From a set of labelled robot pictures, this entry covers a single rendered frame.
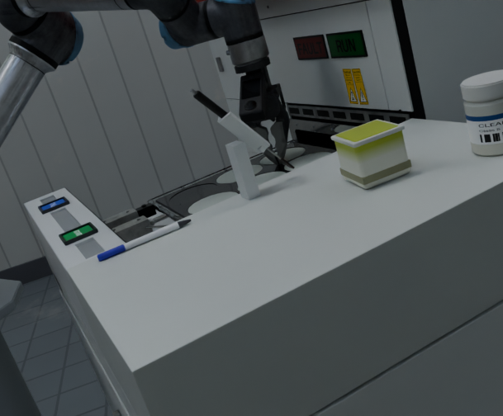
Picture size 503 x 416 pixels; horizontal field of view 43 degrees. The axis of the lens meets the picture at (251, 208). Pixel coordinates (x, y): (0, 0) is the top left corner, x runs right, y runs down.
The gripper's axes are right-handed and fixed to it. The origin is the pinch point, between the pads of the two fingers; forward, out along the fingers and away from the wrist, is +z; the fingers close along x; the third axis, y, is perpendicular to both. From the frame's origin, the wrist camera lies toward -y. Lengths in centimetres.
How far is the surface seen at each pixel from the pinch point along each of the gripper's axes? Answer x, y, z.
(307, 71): -9.1, 12.9, -13.8
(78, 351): 127, 99, 92
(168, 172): 108, 226, 55
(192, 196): 17.3, -6.8, 1.4
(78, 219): 32.9, -24.7, -4.6
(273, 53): -1.5, 23.5, -18.1
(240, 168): -1.4, -36.8, -10.2
